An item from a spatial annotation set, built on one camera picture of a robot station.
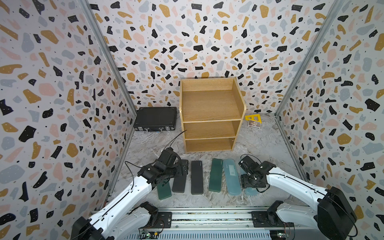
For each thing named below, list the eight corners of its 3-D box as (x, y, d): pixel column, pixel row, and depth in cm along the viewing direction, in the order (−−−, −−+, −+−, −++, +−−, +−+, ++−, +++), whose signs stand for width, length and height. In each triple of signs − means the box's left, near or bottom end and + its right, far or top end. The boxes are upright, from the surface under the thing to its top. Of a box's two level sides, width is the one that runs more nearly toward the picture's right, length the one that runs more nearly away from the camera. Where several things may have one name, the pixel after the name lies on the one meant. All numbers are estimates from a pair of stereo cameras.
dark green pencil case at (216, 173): (208, 190, 85) (208, 189, 84) (211, 159, 98) (211, 157, 97) (221, 192, 85) (222, 191, 83) (222, 160, 98) (223, 159, 96)
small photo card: (248, 126, 117) (248, 124, 116) (248, 121, 121) (249, 119, 119) (259, 128, 116) (260, 126, 114) (259, 123, 119) (260, 121, 117)
